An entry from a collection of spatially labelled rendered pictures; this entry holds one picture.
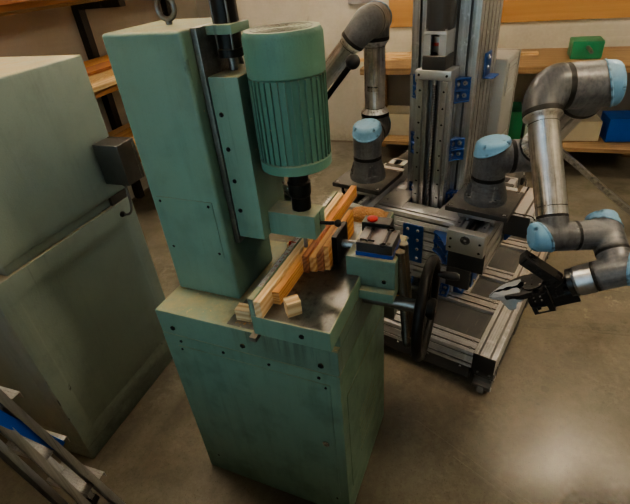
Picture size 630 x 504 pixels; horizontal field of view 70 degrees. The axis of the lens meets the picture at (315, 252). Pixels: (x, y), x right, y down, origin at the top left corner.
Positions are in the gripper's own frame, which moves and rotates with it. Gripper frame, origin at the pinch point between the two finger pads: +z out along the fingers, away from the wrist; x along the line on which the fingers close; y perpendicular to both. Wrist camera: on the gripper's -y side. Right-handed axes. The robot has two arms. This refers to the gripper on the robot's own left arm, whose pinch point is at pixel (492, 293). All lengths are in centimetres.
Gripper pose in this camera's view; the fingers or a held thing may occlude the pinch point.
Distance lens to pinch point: 134.0
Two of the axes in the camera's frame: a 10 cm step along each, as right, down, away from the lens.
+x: 3.9, -5.2, 7.6
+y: 5.3, 8.0, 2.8
